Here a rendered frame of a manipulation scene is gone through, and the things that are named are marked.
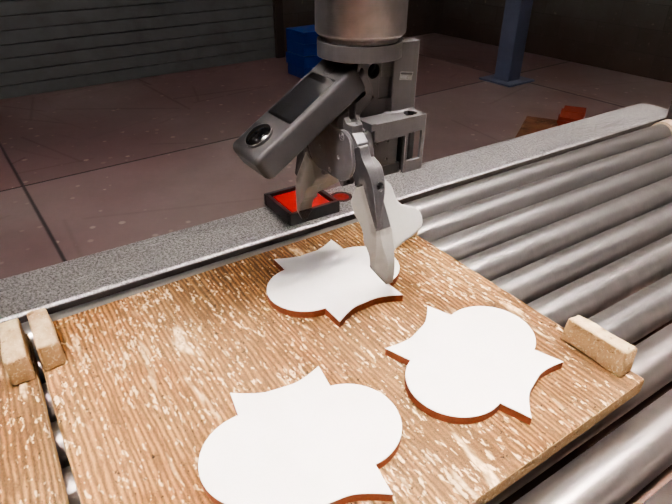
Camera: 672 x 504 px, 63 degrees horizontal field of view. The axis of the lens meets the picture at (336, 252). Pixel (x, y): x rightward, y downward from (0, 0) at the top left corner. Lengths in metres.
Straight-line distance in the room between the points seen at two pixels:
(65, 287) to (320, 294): 0.28
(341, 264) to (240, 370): 0.17
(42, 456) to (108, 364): 0.09
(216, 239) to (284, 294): 0.19
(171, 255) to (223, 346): 0.21
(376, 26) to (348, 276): 0.24
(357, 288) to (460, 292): 0.10
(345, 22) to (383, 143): 0.11
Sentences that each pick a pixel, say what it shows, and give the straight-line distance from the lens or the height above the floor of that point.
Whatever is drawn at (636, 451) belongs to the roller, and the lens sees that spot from 0.49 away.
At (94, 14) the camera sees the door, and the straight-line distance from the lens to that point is 5.25.
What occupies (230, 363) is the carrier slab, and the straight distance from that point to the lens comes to 0.48.
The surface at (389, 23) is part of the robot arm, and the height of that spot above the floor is 1.19.
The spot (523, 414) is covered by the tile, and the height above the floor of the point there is 0.94.
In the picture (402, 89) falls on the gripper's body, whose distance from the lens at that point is 0.50.
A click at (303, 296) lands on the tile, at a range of 0.53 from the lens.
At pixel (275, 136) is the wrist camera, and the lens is 0.44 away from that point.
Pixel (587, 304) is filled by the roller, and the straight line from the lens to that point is 0.63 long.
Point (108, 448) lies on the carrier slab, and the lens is 0.44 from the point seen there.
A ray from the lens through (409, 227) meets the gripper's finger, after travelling 0.49.
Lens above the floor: 1.26
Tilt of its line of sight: 32 degrees down
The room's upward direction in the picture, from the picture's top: straight up
